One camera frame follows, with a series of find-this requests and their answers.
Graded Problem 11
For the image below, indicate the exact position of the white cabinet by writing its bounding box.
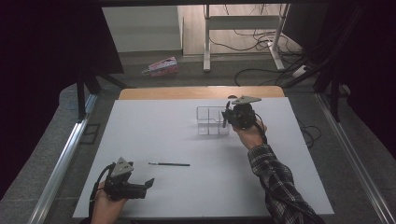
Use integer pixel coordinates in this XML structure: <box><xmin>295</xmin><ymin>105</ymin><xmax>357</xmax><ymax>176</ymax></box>
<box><xmin>102</xmin><ymin>5</ymin><xmax>184</xmax><ymax>53</ymax></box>

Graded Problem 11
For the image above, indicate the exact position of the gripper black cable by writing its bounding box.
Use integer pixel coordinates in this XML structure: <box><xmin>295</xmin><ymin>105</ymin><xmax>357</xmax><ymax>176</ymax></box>
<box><xmin>88</xmin><ymin>162</ymin><xmax>116</xmax><ymax>220</ymax></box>
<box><xmin>253</xmin><ymin>112</ymin><xmax>269</xmax><ymax>145</ymax></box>

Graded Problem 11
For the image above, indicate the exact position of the black curtain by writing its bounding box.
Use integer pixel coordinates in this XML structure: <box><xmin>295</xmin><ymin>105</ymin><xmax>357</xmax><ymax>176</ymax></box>
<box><xmin>281</xmin><ymin>0</ymin><xmax>396</xmax><ymax>160</ymax></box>
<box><xmin>0</xmin><ymin>0</ymin><xmax>125</xmax><ymax>200</ymax></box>

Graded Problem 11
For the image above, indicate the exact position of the tangle of black floor cables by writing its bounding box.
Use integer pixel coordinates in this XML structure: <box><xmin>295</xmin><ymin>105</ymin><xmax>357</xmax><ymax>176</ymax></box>
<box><xmin>207</xmin><ymin>4</ymin><xmax>311</xmax><ymax>87</ymax></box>

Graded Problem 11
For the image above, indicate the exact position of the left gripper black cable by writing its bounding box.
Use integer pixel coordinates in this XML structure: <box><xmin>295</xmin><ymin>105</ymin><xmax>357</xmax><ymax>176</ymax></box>
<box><xmin>88</xmin><ymin>162</ymin><xmax>116</xmax><ymax>220</ymax></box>

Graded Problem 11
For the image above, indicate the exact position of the black metal stand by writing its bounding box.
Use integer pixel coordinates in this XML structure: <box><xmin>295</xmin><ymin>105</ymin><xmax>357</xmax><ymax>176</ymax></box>
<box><xmin>283</xmin><ymin>6</ymin><xmax>344</xmax><ymax>123</ymax></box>
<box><xmin>76</xmin><ymin>73</ymin><xmax>129</xmax><ymax>121</ymax></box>

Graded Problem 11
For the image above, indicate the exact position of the white desk frame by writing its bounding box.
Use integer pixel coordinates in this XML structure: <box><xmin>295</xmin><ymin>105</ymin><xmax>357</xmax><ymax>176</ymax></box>
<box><xmin>203</xmin><ymin>3</ymin><xmax>291</xmax><ymax>73</ymax></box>

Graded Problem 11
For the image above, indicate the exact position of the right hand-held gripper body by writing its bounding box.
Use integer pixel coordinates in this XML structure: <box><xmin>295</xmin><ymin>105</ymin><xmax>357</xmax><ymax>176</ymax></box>
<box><xmin>229</xmin><ymin>95</ymin><xmax>262</xmax><ymax>129</ymax></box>

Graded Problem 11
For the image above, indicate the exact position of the black looped cable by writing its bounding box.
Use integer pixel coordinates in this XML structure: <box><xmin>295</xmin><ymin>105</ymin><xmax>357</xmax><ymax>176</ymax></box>
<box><xmin>298</xmin><ymin>120</ymin><xmax>322</xmax><ymax>149</ymax></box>

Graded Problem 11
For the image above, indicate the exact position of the person's right hand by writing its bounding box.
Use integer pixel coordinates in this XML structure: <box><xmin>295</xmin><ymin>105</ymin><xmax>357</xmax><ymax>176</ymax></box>
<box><xmin>233</xmin><ymin>119</ymin><xmax>268</xmax><ymax>150</ymax></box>

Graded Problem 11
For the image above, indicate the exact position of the pink printed box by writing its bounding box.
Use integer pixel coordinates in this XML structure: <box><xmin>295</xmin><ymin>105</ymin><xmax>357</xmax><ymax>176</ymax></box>
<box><xmin>142</xmin><ymin>56</ymin><xmax>180</xmax><ymax>77</ymax></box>

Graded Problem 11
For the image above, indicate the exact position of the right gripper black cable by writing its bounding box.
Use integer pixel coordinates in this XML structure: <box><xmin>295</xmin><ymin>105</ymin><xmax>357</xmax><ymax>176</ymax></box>
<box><xmin>253</xmin><ymin>112</ymin><xmax>269</xmax><ymax>145</ymax></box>

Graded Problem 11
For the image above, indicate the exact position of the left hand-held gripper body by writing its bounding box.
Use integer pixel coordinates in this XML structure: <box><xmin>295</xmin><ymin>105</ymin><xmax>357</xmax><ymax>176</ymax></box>
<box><xmin>104</xmin><ymin>157</ymin><xmax>146</xmax><ymax>201</ymax></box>

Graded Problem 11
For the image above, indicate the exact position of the aluminium rail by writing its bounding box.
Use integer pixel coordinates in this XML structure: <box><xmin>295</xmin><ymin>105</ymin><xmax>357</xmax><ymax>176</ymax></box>
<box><xmin>315</xmin><ymin>92</ymin><xmax>396</xmax><ymax>224</ymax></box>
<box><xmin>27</xmin><ymin>92</ymin><xmax>98</xmax><ymax>224</ymax></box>

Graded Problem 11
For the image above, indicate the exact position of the thin black pen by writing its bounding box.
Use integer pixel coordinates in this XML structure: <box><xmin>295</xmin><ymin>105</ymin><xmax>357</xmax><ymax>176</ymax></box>
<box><xmin>148</xmin><ymin>161</ymin><xmax>191</xmax><ymax>167</ymax></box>

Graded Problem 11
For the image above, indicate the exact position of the clear acrylic organizer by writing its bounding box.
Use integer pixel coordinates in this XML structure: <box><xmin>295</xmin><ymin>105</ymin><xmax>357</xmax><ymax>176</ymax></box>
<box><xmin>196</xmin><ymin>105</ymin><xmax>232</xmax><ymax>136</ymax></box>

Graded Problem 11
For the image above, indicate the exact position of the person's left hand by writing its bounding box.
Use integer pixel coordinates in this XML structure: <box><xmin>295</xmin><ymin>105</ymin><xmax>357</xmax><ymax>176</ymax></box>
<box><xmin>90</xmin><ymin>181</ymin><xmax>128</xmax><ymax>224</ymax></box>

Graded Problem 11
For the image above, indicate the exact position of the white table board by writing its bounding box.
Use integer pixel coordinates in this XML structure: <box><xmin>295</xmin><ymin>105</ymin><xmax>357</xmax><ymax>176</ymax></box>
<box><xmin>72</xmin><ymin>96</ymin><xmax>335</xmax><ymax>219</ymax></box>

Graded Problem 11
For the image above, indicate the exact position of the white power strip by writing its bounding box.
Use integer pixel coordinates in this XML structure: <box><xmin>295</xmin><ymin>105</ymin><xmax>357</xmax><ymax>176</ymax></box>
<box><xmin>291</xmin><ymin>64</ymin><xmax>309</xmax><ymax>78</ymax></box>

